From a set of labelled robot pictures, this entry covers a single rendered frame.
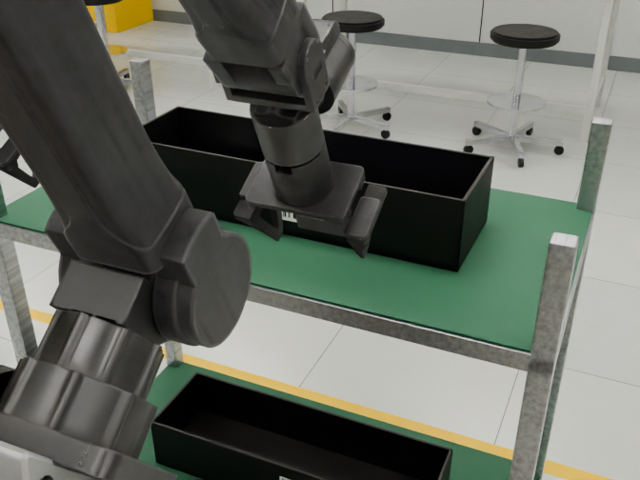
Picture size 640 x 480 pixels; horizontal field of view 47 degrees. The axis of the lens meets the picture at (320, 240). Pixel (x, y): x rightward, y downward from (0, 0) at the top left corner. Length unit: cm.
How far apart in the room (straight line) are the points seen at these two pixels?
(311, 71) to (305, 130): 6
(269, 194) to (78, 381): 33
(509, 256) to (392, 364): 135
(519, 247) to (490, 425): 116
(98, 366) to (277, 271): 63
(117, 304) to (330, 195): 30
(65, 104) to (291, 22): 23
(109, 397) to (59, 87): 17
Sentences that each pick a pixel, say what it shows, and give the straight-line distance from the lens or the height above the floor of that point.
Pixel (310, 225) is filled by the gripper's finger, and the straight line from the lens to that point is 70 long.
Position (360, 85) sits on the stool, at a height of 27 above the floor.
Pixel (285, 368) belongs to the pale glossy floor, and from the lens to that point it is 240.
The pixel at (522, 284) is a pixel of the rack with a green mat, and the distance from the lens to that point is 106.
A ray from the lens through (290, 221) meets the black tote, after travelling 113.
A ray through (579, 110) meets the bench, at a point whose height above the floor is 18.
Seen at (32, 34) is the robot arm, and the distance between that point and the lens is 35.
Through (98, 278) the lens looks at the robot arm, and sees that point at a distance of 47.
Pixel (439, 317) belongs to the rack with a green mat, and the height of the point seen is 95.
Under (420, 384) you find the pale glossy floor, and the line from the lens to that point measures 236.
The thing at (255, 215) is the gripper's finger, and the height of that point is 116.
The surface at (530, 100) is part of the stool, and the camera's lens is 408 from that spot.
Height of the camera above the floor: 149
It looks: 29 degrees down
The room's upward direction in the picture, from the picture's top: straight up
